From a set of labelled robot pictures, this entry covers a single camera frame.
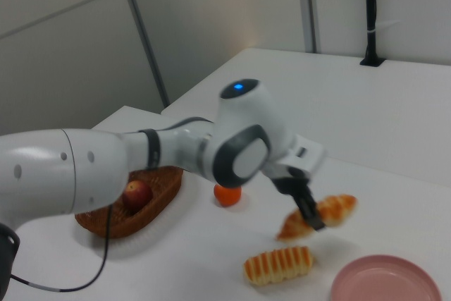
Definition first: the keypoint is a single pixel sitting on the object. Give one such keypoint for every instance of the striped toy bread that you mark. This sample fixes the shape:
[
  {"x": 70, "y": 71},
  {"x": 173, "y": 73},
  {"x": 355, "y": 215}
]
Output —
[{"x": 278, "y": 265}]

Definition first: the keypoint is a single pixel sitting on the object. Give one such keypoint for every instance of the brown woven basket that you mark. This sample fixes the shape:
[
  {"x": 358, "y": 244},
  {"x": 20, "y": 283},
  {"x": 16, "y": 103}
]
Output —
[{"x": 123, "y": 225}]

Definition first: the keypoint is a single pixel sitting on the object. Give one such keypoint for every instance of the black camera pole with base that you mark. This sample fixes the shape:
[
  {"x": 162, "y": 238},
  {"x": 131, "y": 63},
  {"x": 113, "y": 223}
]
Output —
[{"x": 370, "y": 15}]

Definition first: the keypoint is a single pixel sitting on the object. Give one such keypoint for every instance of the grey partition post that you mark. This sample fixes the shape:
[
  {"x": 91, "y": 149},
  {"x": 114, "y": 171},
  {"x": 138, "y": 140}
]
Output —
[
  {"x": 311, "y": 5},
  {"x": 141, "y": 26}
]

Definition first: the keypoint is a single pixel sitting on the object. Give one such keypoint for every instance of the braided toy bread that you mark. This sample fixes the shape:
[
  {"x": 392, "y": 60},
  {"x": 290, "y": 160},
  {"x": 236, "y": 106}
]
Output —
[{"x": 334, "y": 209}]

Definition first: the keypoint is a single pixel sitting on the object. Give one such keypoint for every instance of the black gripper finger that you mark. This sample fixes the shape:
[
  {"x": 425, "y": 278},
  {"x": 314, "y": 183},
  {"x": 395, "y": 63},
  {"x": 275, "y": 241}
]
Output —
[{"x": 309, "y": 213}]

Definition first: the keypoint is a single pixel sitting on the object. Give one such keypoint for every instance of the red toy apple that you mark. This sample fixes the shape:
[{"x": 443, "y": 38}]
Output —
[{"x": 137, "y": 195}]

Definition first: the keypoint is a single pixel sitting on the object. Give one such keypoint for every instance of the pink plate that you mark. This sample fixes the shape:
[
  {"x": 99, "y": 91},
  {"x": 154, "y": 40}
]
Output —
[{"x": 380, "y": 280}]

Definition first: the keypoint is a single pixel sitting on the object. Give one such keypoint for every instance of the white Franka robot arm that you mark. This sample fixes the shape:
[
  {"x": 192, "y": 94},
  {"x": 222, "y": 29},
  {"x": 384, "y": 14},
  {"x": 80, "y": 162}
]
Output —
[{"x": 88, "y": 174}]

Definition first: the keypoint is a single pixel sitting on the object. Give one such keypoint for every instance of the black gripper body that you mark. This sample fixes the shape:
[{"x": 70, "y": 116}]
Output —
[{"x": 285, "y": 183}]

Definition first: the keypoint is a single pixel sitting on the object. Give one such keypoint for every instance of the toy orange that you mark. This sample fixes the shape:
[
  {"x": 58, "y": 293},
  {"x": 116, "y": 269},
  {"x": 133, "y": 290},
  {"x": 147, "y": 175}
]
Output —
[{"x": 227, "y": 197}]

